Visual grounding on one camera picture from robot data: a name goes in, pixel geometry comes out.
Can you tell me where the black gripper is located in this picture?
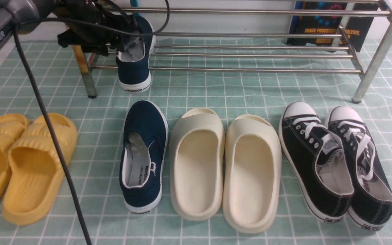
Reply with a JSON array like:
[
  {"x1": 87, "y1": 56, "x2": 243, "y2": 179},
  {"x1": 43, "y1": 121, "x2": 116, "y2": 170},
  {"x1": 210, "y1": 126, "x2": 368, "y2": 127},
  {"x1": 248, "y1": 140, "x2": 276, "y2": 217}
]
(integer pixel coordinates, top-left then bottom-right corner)
[{"x1": 55, "y1": 0, "x2": 138, "y2": 57}]

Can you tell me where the navy canvas shoe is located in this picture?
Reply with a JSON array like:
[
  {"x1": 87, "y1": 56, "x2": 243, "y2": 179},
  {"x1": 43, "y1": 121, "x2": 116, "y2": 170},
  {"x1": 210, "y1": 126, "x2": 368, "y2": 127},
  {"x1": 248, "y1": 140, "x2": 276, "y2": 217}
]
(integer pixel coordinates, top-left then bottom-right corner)
[
  {"x1": 116, "y1": 35, "x2": 156, "y2": 93},
  {"x1": 119, "y1": 100, "x2": 169, "y2": 214}
]

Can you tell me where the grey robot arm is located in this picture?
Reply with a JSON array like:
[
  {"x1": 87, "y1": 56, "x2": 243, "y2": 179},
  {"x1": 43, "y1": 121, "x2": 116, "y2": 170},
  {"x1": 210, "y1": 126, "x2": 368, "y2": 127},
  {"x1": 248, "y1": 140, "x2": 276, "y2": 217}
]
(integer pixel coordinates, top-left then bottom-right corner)
[{"x1": 0, "y1": 0, "x2": 137, "y2": 55}]

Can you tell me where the metal shoe rack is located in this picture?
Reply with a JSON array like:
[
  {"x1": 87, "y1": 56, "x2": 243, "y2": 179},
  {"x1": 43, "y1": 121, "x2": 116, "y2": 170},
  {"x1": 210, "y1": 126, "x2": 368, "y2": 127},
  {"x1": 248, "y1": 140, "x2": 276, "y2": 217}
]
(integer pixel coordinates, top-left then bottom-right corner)
[{"x1": 70, "y1": 0, "x2": 392, "y2": 103}]

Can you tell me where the teal vertical pole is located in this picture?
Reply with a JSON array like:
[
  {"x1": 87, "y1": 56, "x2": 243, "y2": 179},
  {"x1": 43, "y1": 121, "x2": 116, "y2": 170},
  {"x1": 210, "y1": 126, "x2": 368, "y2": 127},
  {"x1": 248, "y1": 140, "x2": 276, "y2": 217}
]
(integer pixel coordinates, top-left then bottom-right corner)
[{"x1": 130, "y1": 0, "x2": 139, "y2": 7}]

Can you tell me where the green checked table cloth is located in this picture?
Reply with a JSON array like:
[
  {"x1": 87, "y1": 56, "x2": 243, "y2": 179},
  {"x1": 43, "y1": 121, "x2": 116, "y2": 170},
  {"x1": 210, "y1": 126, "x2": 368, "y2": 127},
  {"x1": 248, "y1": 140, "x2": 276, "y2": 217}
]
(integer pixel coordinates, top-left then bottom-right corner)
[{"x1": 0, "y1": 41, "x2": 392, "y2": 245}]

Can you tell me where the left cream slide slipper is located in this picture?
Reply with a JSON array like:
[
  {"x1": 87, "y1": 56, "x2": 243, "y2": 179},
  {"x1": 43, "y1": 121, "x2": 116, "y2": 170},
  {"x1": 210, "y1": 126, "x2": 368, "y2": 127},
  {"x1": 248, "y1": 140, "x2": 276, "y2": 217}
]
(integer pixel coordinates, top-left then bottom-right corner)
[{"x1": 169, "y1": 108, "x2": 225, "y2": 221}]

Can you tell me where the cream slide slipper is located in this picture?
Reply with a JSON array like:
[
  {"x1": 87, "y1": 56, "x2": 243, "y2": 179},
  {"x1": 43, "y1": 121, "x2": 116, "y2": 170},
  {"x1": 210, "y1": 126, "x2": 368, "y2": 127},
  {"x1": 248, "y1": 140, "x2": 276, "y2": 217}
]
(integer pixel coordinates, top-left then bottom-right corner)
[
  {"x1": 223, "y1": 114, "x2": 282, "y2": 234},
  {"x1": 169, "y1": 108, "x2": 225, "y2": 221}
]

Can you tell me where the right yellow slide slipper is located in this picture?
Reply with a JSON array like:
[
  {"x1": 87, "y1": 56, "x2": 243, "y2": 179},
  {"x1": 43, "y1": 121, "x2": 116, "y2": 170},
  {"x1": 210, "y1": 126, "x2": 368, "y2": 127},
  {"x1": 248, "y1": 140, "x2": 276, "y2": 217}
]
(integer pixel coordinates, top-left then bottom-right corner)
[{"x1": 2, "y1": 116, "x2": 64, "y2": 225}]

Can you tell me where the right cream slide slipper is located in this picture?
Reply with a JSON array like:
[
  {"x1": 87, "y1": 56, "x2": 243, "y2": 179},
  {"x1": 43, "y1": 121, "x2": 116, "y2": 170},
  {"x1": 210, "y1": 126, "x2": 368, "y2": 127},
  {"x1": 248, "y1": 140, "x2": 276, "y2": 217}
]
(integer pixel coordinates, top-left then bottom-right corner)
[{"x1": 223, "y1": 114, "x2": 282, "y2": 234}]

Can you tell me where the left black canvas sneaker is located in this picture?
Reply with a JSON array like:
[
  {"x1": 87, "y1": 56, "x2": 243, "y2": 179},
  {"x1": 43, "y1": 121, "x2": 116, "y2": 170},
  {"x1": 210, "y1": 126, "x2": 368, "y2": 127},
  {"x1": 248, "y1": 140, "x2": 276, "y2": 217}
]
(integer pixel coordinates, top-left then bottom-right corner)
[{"x1": 278, "y1": 102, "x2": 354, "y2": 223}]

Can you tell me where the black canvas sneaker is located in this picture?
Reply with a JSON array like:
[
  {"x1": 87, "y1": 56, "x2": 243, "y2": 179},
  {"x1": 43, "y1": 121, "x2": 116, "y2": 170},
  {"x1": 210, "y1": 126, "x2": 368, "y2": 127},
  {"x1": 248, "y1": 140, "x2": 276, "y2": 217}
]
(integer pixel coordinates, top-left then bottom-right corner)
[
  {"x1": 278, "y1": 102, "x2": 354, "y2": 223},
  {"x1": 325, "y1": 106, "x2": 392, "y2": 231}
]

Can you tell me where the black image processing book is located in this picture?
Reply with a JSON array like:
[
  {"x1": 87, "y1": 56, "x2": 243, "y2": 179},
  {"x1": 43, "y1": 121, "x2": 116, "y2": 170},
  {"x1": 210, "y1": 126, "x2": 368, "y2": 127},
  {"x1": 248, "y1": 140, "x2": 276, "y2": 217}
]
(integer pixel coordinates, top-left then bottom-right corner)
[{"x1": 286, "y1": 1, "x2": 373, "y2": 52}]

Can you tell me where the right black canvas sneaker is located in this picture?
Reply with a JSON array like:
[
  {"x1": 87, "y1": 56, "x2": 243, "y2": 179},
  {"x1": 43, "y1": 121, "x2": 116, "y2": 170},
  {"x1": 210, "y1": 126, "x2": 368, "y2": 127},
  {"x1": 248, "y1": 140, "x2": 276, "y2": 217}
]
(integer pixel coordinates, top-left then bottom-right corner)
[{"x1": 325, "y1": 106, "x2": 392, "y2": 231}]

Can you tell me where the black cable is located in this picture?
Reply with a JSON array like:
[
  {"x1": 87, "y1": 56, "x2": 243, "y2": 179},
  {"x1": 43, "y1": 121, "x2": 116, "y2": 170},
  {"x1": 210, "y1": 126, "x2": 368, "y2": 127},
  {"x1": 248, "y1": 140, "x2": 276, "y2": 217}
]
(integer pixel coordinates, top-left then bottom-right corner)
[{"x1": 11, "y1": 0, "x2": 170, "y2": 245}]

